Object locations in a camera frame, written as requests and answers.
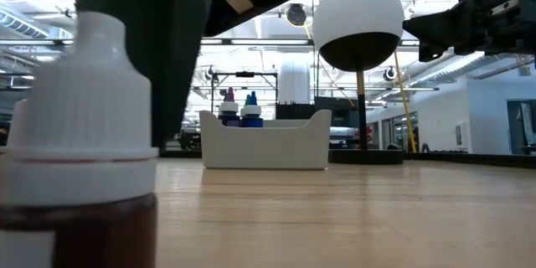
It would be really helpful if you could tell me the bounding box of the large blue-capped food colouring bottle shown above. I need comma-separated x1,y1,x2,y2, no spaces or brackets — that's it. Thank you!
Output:
240,90,265,129

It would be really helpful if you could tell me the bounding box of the black ceiling cable reel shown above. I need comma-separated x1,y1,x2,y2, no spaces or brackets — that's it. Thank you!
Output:
285,3,309,28
383,65,399,83
204,65,219,87

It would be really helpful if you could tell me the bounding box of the grey plastic bin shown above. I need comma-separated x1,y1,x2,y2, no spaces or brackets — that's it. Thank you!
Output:
198,109,332,172

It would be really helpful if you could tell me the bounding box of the large purple-capped food colouring bottle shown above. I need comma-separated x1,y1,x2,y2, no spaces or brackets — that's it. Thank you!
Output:
218,86,242,128

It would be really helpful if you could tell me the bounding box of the black perforated metal box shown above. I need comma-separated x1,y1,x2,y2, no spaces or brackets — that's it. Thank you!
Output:
275,95,359,121

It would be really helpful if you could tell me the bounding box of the yellow hanging cable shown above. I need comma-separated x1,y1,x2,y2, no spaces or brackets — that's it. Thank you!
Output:
379,0,419,154

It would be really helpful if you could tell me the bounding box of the distant black gantry frame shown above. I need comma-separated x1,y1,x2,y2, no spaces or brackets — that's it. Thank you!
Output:
211,70,280,112

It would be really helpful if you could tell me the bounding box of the distant dark equipment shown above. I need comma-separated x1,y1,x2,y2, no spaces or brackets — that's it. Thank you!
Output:
178,129,203,152

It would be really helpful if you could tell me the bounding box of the white globe lamp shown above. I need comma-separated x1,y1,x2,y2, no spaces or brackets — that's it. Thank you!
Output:
312,0,406,167

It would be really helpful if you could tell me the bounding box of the small maroon food colouring bottle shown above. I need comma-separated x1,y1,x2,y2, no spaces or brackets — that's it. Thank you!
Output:
0,11,159,268

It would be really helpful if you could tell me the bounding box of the long ceiling light strip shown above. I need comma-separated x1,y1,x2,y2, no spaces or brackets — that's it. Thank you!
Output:
0,37,420,49

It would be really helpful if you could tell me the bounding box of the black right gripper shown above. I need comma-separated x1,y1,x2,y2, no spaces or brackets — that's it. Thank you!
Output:
402,0,536,63

